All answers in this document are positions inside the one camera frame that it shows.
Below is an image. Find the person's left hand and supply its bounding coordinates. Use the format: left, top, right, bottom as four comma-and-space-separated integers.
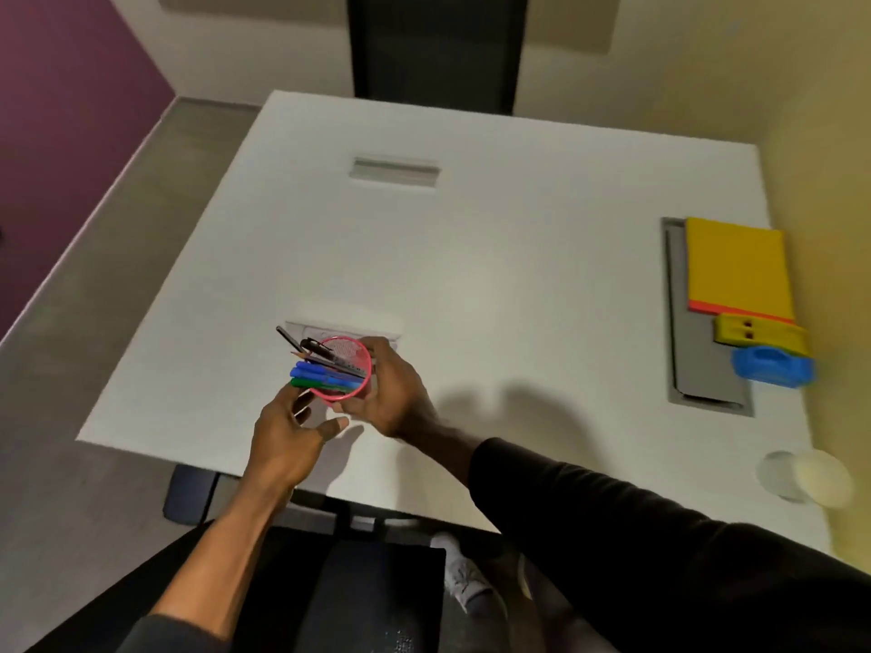
242, 384, 350, 496

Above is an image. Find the person's left forearm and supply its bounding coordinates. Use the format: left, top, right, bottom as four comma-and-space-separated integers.
116, 469, 295, 653

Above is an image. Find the pink mesh pen cup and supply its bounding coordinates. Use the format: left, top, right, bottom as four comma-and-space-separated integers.
308, 336, 374, 406

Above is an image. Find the thin black pen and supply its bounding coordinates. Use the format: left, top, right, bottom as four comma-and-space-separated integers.
275, 325, 315, 360

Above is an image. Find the white shoe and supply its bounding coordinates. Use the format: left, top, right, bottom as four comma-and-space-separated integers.
430, 532, 504, 616

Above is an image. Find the yellow notebook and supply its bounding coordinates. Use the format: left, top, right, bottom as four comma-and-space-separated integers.
685, 217, 797, 326

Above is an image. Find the blue marker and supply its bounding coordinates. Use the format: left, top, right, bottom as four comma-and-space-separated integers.
290, 368, 360, 391
294, 361, 363, 384

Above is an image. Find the person's right forearm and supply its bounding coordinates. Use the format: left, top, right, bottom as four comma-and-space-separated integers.
403, 413, 871, 653

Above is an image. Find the person's right hand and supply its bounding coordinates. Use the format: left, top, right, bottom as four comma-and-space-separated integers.
332, 336, 440, 441

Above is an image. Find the large grey cable flap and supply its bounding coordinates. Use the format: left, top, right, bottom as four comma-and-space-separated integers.
661, 217, 755, 418

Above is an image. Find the small grey cable flap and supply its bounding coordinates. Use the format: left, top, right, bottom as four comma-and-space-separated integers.
350, 155, 442, 188

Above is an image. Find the white round cup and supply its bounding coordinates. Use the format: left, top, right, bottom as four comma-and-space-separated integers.
757, 448, 854, 509

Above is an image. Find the black marker with clip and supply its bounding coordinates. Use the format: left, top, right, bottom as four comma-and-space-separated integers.
299, 338, 368, 379

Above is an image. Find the black mesh office chair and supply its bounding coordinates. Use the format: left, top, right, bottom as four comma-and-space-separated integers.
346, 0, 530, 117

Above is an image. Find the blue tape dispenser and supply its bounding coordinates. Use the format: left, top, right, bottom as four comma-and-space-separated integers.
731, 345, 816, 390

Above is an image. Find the dark table foot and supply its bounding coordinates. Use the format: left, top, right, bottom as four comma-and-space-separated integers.
162, 463, 225, 527

